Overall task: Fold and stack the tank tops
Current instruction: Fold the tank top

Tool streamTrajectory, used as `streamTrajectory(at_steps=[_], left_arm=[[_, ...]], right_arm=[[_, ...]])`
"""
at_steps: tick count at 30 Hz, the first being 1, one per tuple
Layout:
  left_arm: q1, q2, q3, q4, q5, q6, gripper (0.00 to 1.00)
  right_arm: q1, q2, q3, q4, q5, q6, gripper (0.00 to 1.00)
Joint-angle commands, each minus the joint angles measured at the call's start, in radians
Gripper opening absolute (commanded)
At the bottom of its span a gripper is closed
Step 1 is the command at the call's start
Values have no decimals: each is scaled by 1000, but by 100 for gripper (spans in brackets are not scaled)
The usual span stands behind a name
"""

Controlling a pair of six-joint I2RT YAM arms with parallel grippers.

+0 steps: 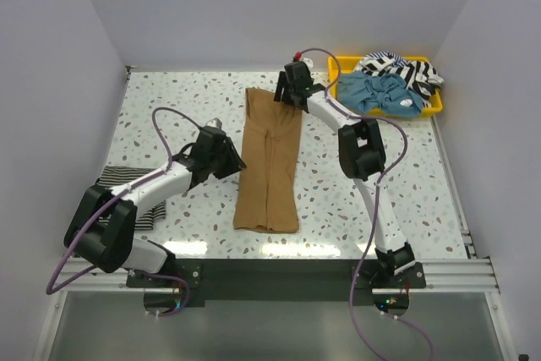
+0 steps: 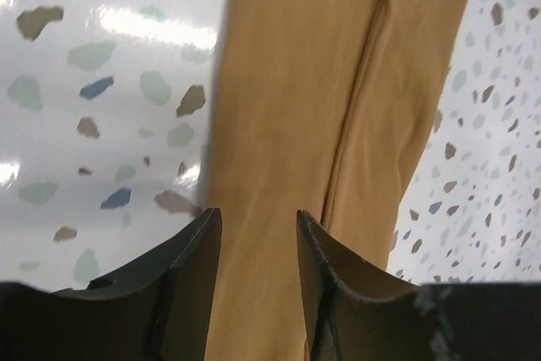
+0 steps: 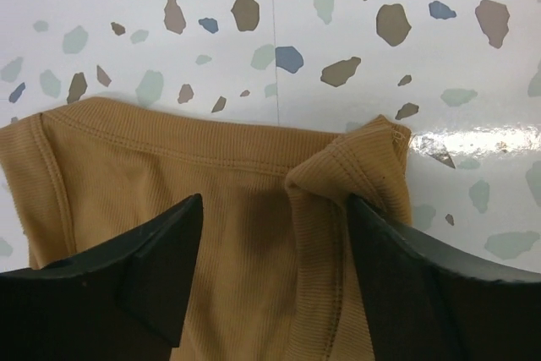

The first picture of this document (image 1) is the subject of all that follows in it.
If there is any tan tank top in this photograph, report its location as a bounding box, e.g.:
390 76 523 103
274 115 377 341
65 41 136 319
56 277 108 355
233 88 302 233

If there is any black white striped tank top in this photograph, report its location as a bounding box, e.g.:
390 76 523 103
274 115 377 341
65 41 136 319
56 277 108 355
95 165 168 232

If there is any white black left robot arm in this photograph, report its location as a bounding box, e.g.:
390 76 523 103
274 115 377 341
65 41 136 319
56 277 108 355
64 126 246 287

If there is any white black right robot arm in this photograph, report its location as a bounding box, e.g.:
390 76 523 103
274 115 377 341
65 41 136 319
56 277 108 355
274 61 415 287

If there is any blue tank top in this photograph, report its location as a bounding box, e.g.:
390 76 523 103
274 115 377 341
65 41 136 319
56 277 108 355
336 71 424 118

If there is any navy white striped tank top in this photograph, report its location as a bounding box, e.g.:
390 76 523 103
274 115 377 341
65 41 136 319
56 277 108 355
353 51 444 107

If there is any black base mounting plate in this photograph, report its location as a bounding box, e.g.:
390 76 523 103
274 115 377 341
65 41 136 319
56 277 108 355
126 259 427 309

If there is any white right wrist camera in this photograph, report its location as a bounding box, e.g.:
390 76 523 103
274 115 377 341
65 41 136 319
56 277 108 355
292 52 314 69

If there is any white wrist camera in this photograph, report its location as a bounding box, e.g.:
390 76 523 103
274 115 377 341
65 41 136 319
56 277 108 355
292 52 314 69
205 118 222 129

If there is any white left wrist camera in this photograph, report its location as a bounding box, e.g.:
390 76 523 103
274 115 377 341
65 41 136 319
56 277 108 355
205 118 222 129

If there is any aluminium frame rail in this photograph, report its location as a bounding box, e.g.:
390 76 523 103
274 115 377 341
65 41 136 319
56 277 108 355
63 259 500 293

